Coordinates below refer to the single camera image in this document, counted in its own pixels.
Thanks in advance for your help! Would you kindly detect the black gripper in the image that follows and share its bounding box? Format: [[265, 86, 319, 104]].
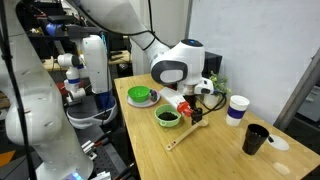
[[184, 93, 204, 125]]

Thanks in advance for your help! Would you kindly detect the wooden spoon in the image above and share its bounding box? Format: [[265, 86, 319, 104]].
[[165, 118, 210, 152]]

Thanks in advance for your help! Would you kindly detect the dark coffee beans pile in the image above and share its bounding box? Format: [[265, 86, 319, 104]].
[[157, 111, 179, 122]]

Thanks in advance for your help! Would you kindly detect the bright dark green bowl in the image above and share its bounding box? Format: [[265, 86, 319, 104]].
[[127, 85, 152, 103]]

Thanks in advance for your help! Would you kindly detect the white tube with red end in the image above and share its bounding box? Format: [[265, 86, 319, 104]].
[[159, 86, 194, 117]]

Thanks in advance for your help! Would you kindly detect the small green plant white pot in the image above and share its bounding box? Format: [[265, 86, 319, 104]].
[[203, 70, 232, 108]]

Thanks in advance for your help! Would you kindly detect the white paper cup blue band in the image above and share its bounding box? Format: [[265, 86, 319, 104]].
[[225, 94, 251, 128]]

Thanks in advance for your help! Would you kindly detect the pale lavender round plate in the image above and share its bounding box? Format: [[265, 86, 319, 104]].
[[126, 90, 162, 109]]

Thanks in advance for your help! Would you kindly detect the black plastic cup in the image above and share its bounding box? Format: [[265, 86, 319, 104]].
[[241, 123, 271, 156]]

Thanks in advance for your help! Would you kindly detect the wooden background desk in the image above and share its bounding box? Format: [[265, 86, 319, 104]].
[[42, 49, 132, 73]]

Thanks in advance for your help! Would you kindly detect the black optical breadboard base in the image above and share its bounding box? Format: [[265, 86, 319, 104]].
[[74, 124, 143, 180]]

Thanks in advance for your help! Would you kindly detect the white and blue mobile robot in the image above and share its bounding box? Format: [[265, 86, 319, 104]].
[[56, 34, 119, 130]]

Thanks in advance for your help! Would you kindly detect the black equipment shelf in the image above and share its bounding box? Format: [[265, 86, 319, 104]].
[[15, 0, 113, 63]]

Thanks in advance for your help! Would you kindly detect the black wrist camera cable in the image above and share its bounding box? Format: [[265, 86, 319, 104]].
[[195, 92, 229, 118]]

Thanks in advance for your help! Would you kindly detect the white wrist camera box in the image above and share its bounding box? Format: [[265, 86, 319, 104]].
[[194, 77, 215, 96]]

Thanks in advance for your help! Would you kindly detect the light-green bowl with handles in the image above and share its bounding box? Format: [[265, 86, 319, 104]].
[[153, 103, 183, 128]]

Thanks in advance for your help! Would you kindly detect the grey metal frame beam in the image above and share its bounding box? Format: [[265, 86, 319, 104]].
[[272, 49, 320, 132]]

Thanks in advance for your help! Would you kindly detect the silver metal bracket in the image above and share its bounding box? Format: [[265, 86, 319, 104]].
[[81, 139, 99, 162]]

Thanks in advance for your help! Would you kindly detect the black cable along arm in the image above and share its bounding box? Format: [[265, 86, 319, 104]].
[[0, 0, 38, 180]]

